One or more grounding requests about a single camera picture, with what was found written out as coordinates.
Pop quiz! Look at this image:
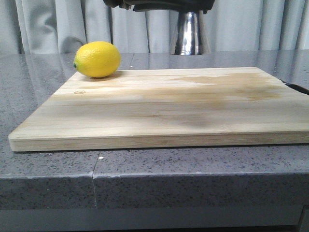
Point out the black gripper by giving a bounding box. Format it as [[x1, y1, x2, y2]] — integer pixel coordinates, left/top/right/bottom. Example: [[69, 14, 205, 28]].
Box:
[[103, 0, 215, 14]]

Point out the steel double jigger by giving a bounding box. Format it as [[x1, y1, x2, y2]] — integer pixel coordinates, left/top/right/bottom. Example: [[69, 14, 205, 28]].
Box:
[[169, 11, 211, 56]]

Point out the yellow lemon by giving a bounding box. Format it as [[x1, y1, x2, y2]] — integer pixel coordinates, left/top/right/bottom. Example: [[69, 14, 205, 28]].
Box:
[[73, 41, 121, 78]]

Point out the wooden cutting board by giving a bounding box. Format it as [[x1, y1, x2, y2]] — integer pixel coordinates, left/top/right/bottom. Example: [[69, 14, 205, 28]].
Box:
[[8, 67, 309, 152]]

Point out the grey curtain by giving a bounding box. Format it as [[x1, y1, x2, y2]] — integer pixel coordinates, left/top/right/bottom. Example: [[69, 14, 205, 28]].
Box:
[[0, 0, 309, 55]]

